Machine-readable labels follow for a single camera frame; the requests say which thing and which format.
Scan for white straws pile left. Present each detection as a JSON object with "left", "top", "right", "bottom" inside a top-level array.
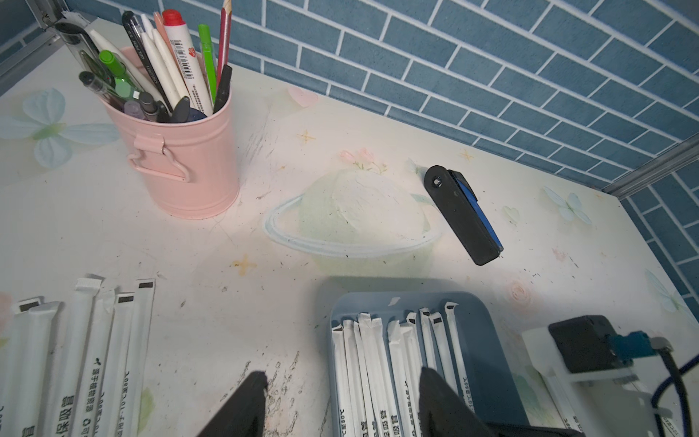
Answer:
[{"left": 1, "top": 278, "right": 156, "bottom": 436}]

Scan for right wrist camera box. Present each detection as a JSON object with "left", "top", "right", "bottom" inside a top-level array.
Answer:
[{"left": 548, "top": 315, "right": 673, "bottom": 373}]

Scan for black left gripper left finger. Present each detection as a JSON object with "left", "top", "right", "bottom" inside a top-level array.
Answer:
[{"left": 198, "top": 371, "right": 268, "bottom": 437}]

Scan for white straw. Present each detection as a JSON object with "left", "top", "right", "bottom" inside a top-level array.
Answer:
[
  {"left": 342, "top": 319, "right": 367, "bottom": 436},
  {"left": 331, "top": 325, "right": 356, "bottom": 437}
]

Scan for blue storage box tray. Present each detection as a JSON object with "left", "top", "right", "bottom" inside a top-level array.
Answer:
[{"left": 329, "top": 291, "right": 529, "bottom": 425}]

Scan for aluminium corner post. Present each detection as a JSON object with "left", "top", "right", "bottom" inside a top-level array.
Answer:
[
  {"left": 1, "top": 0, "right": 68, "bottom": 94},
  {"left": 602, "top": 135, "right": 698, "bottom": 200}
]

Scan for pink pen cup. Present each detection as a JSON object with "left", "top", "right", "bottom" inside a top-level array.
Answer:
[{"left": 104, "top": 98, "right": 240, "bottom": 220}]

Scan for aluminium corner post left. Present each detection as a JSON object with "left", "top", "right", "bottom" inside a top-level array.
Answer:
[{"left": 1, "top": 0, "right": 68, "bottom": 94}]

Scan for aluminium corner post right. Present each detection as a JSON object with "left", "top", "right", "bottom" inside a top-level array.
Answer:
[{"left": 602, "top": 135, "right": 698, "bottom": 200}]

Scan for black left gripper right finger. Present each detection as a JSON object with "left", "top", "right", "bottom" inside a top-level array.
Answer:
[{"left": 419, "top": 367, "right": 481, "bottom": 436}]

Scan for pens in cup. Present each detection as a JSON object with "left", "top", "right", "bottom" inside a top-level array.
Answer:
[{"left": 53, "top": 2, "right": 232, "bottom": 124}]

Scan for blue black stapler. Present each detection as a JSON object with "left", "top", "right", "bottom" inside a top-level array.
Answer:
[{"left": 423, "top": 165, "right": 504, "bottom": 266}]

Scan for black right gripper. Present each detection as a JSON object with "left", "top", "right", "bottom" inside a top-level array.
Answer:
[{"left": 487, "top": 328, "right": 683, "bottom": 437}]

